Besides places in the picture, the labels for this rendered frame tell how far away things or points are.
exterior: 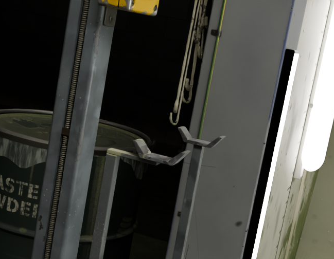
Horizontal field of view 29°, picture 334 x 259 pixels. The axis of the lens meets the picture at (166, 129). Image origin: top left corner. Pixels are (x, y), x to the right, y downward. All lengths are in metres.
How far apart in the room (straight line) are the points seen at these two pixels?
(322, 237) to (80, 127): 2.11
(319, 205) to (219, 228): 1.59
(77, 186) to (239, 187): 0.52
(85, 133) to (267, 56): 0.54
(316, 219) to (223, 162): 1.60
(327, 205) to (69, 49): 2.19
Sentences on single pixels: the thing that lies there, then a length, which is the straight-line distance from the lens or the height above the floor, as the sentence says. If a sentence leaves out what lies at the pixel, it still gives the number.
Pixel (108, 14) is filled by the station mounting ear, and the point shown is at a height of 1.28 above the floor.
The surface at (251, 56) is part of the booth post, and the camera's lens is 1.44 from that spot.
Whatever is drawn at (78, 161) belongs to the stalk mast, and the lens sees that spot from 1.04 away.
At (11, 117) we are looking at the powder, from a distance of 2.32.
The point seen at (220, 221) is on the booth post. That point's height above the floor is 0.86.
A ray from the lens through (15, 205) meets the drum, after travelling 2.03.
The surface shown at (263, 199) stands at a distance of 1.48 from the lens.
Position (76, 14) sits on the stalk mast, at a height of 1.27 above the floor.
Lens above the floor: 1.28
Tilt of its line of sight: 9 degrees down
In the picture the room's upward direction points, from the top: 10 degrees clockwise
